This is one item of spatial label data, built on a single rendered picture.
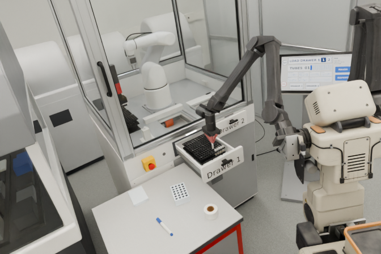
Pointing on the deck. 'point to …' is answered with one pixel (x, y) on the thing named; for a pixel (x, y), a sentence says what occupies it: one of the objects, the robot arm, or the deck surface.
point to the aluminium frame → (115, 120)
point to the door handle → (105, 79)
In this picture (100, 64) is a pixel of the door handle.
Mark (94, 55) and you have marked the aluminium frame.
